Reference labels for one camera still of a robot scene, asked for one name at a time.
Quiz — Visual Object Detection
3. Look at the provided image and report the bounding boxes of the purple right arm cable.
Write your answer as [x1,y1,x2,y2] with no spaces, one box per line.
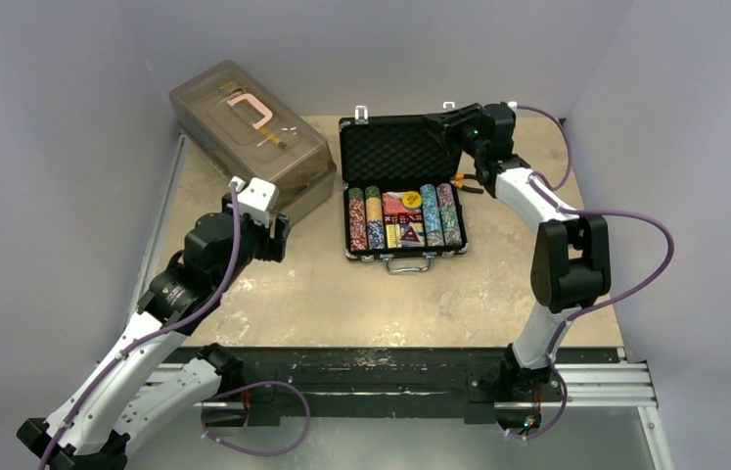
[506,101,676,443]

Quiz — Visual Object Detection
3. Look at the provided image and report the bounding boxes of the pink c-clamp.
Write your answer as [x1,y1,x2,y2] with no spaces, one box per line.
[227,92,274,130]

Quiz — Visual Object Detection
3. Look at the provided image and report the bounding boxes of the translucent brown plastic box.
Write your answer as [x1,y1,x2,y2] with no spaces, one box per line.
[169,60,337,223]

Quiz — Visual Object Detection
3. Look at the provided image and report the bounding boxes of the yellow big blind button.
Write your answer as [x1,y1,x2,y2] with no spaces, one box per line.
[401,191,423,211]

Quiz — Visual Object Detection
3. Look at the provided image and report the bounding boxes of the purple green chip row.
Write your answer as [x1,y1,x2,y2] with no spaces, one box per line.
[435,183,462,247]

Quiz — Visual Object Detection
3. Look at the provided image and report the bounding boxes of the red triangle all-in marker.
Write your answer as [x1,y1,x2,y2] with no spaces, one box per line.
[397,223,426,248]

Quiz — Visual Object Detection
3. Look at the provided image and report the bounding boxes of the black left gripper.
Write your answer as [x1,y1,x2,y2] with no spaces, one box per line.
[213,194,288,293]

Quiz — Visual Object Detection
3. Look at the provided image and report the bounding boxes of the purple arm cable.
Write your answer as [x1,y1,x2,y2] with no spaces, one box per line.
[37,181,243,470]
[506,101,676,443]

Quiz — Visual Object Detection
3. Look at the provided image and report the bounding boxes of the red dice in case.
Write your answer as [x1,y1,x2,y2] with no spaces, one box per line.
[384,213,405,225]

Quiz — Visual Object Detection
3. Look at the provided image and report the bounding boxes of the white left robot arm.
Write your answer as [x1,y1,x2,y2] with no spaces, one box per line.
[17,177,290,469]

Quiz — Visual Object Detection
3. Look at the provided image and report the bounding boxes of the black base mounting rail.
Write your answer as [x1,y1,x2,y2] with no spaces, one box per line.
[144,347,658,430]

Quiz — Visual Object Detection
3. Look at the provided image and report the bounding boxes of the yellow blue chip row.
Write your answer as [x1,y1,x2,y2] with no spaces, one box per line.
[364,186,386,250]

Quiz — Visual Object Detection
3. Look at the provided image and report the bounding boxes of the orange handled pliers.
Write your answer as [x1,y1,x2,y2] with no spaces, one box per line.
[451,173,485,194]

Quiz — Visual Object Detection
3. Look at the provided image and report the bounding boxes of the red white chip row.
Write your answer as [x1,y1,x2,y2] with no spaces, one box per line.
[347,188,368,252]

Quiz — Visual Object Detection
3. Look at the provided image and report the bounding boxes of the red card deck box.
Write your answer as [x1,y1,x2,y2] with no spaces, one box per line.
[383,191,421,214]

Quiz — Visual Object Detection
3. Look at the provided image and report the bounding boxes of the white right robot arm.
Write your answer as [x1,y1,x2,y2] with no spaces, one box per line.
[424,102,612,399]

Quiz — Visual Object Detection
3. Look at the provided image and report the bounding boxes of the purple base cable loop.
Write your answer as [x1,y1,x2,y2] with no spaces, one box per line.
[200,379,312,457]

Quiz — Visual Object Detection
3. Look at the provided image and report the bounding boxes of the blue yellow card deck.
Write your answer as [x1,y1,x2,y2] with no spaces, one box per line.
[386,222,425,249]

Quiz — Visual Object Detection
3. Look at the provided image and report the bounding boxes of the light blue chip row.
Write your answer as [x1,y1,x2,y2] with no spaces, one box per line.
[420,184,444,247]

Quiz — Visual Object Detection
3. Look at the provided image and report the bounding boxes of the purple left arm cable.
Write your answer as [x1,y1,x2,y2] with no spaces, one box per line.
[37,181,243,470]

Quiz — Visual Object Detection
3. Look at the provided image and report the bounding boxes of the black poker set case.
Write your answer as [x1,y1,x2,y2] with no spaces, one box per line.
[338,106,469,274]

